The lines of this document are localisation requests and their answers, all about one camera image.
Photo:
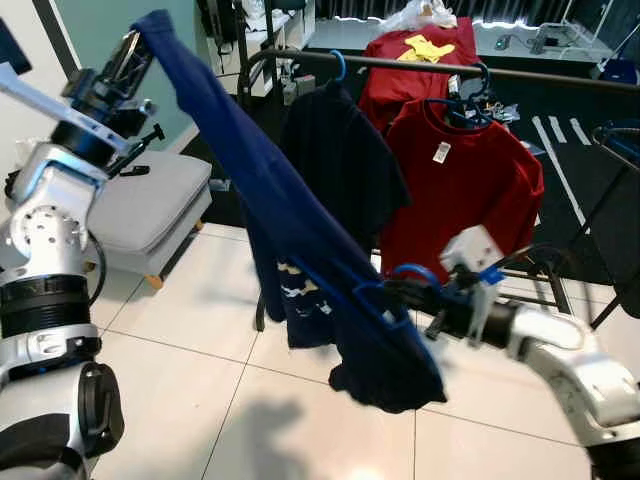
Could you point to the black folding stand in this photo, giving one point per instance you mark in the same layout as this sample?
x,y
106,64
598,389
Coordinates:
x,y
612,133

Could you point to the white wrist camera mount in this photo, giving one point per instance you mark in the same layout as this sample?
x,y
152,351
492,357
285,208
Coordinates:
x,y
470,250
60,115

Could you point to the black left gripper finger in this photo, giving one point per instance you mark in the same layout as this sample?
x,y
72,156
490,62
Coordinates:
x,y
132,62

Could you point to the grey cushioned ottoman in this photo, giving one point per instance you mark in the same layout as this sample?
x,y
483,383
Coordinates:
x,y
150,210

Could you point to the red shirt yellow print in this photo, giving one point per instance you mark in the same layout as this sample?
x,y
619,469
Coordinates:
x,y
420,48

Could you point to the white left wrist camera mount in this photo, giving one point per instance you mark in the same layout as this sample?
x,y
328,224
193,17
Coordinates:
x,y
60,115

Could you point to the white cubby shelf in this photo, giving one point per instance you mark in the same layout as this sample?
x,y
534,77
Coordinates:
x,y
290,40

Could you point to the white crumpled plastic bag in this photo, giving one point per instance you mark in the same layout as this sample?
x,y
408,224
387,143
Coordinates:
x,y
420,15

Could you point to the black t-shirt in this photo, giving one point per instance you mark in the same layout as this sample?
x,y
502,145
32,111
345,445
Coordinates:
x,y
340,160

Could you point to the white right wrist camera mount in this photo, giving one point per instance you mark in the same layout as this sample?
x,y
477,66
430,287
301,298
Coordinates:
x,y
470,250

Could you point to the navy t-shirt gold print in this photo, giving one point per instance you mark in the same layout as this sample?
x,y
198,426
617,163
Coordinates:
x,y
260,180

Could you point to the dark grey backpack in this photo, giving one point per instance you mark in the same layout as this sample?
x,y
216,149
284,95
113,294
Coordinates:
x,y
218,20

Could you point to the red t-shirt white tag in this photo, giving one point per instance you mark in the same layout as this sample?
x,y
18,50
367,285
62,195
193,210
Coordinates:
x,y
470,190

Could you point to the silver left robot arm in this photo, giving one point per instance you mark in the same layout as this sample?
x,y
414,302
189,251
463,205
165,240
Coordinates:
x,y
45,250

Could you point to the black metal clothes rack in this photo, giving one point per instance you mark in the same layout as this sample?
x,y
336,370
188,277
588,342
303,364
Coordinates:
x,y
560,81

